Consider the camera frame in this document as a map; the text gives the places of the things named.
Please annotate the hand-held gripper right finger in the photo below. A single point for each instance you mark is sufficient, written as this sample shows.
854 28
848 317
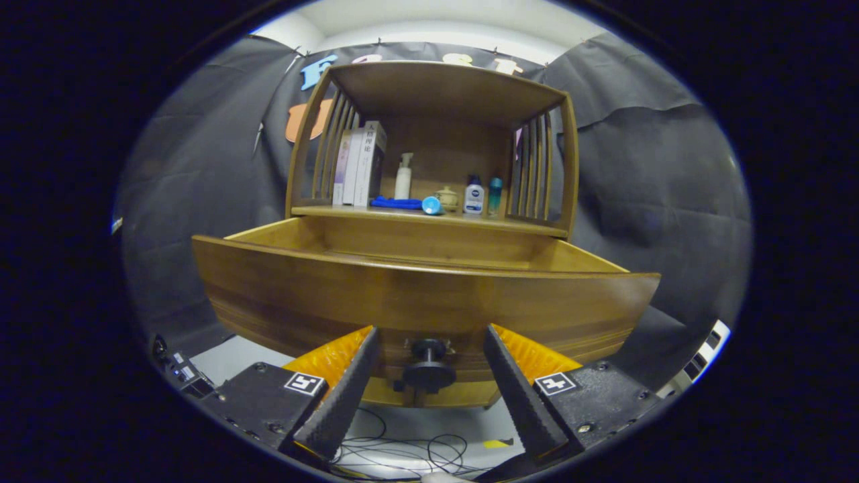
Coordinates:
523 402

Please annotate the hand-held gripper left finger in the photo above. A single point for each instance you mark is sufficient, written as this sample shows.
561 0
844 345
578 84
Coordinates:
345 402

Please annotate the blue and white cosmetic tube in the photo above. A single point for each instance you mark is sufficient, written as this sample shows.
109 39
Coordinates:
431 206

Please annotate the wooden countertop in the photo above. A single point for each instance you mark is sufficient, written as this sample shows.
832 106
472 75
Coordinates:
483 220

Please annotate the wooden cabinet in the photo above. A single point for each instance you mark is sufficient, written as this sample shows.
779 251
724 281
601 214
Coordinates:
443 87

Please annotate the yellow floor tape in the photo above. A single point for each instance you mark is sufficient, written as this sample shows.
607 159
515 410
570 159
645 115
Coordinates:
496 443

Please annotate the black electronic device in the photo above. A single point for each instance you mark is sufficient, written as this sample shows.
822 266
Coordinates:
184 372

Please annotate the blue folded cloth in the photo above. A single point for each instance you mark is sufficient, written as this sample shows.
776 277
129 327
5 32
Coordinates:
392 202

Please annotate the white bottle with blue cap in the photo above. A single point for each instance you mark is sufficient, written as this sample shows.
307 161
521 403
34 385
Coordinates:
474 200

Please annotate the teal slim bottle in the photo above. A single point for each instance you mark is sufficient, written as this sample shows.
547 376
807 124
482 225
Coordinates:
494 196

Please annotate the beige lidded ceramic cup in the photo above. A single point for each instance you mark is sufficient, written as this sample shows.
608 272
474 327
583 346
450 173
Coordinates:
449 198

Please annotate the white pump bottle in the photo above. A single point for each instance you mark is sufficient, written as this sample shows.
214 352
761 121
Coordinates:
403 182

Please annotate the thin white book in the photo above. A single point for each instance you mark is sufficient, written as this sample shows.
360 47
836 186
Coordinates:
351 171

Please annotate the pale purple book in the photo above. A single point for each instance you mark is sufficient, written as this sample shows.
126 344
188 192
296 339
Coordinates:
339 171

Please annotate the thick white and dark book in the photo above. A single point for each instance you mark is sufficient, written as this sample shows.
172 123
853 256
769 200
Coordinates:
366 168

